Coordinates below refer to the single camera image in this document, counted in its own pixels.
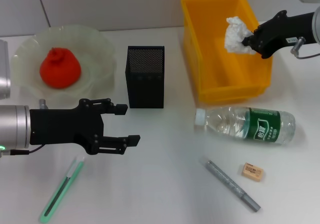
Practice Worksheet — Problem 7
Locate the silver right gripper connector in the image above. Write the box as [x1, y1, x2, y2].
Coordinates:
[290, 36, 306, 54]

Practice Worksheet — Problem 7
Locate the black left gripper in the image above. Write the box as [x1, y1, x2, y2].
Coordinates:
[29, 98, 141, 155]

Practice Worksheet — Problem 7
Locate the white paper ball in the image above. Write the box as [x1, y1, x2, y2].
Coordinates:
[224, 16, 257, 56]

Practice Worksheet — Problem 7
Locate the green utility knife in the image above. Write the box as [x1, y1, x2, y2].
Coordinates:
[38, 154, 86, 224]

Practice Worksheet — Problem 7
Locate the grey right arm cable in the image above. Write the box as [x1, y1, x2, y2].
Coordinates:
[293, 50, 320, 59]

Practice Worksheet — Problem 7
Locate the grey marker pen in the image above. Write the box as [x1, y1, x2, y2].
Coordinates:
[204, 160, 262, 213]

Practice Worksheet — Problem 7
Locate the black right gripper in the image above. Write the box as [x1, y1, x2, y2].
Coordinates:
[241, 9, 317, 59]

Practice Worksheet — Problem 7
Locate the yellow plastic bin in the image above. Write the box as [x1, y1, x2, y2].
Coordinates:
[180, 0, 274, 104]

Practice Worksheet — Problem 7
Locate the black mesh pen holder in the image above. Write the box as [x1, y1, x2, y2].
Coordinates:
[124, 45, 165, 109]

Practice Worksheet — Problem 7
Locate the clear bottle with green label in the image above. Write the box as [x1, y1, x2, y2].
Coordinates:
[194, 106, 296, 146]

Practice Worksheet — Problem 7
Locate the beige eraser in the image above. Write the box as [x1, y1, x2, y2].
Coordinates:
[241, 162, 265, 183]

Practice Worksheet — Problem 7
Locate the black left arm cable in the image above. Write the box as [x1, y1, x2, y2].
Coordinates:
[9, 144, 45, 155]

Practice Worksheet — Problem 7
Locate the pale green glass fruit plate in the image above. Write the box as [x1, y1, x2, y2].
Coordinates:
[11, 24, 118, 107]

